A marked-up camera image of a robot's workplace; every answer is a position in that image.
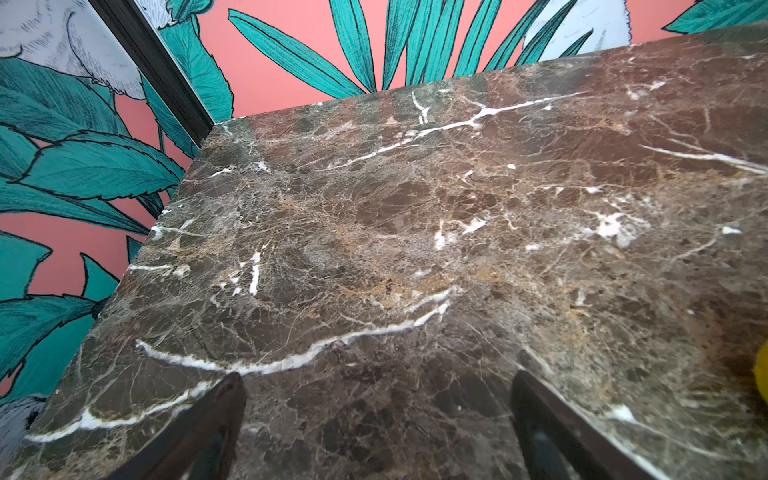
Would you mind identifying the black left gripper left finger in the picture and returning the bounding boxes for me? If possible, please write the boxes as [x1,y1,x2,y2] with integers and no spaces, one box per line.
[107,373,247,479]

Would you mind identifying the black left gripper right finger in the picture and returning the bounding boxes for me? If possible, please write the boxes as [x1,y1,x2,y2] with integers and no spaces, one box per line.
[510,370,652,479]

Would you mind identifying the yellow fake apple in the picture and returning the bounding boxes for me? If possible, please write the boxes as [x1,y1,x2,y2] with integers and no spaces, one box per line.
[753,342,768,403]

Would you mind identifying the black corner frame post left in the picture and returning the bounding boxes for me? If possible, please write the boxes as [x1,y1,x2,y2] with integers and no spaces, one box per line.
[89,0,214,147]

